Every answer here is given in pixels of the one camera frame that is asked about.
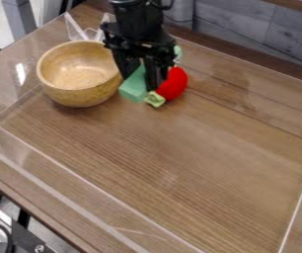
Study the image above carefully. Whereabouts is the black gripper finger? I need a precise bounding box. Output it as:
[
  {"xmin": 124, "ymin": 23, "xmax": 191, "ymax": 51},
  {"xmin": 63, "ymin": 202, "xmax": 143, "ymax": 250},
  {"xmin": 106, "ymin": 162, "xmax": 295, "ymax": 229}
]
[
  {"xmin": 114, "ymin": 50, "xmax": 142, "ymax": 79},
  {"xmin": 144, "ymin": 54, "xmax": 174, "ymax": 91}
]

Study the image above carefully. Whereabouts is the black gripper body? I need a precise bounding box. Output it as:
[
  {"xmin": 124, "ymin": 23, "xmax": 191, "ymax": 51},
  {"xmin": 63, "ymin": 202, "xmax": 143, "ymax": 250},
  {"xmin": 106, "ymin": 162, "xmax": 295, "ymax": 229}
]
[{"xmin": 100, "ymin": 0, "xmax": 177, "ymax": 63}]

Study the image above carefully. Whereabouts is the green foam stick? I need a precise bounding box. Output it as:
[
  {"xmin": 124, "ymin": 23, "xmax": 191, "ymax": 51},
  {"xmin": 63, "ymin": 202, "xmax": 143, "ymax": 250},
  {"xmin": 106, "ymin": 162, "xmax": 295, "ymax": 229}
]
[{"xmin": 118, "ymin": 44, "xmax": 183, "ymax": 104}]

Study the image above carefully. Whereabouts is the brown wooden bowl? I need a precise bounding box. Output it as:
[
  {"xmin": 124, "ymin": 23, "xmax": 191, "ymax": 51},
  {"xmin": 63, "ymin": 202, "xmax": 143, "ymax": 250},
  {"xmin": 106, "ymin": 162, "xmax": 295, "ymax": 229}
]
[{"xmin": 38, "ymin": 41, "xmax": 123, "ymax": 108}]

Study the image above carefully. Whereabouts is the red plush strawberry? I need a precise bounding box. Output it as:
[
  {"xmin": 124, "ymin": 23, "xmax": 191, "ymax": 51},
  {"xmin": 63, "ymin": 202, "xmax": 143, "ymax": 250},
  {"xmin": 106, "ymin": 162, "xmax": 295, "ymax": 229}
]
[{"xmin": 144, "ymin": 67, "xmax": 189, "ymax": 108}]

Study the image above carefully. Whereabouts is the black table leg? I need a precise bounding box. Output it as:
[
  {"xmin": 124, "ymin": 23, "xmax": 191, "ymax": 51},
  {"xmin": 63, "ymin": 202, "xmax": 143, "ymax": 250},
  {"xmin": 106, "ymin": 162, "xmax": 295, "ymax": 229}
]
[{"xmin": 18, "ymin": 210, "xmax": 31, "ymax": 228}]

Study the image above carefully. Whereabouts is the grey post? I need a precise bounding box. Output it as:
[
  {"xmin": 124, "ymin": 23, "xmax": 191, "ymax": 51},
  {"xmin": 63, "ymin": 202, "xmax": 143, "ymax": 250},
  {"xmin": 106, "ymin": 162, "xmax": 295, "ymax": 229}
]
[{"xmin": 2, "ymin": 0, "xmax": 38, "ymax": 41}]

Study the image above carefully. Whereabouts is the clear acrylic tray wall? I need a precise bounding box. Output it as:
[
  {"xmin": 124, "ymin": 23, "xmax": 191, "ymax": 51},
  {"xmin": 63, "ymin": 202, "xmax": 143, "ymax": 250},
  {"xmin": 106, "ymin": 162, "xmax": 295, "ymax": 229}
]
[{"xmin": 0, "ymin": 20, "xmax": 302, "ymax": 253}]

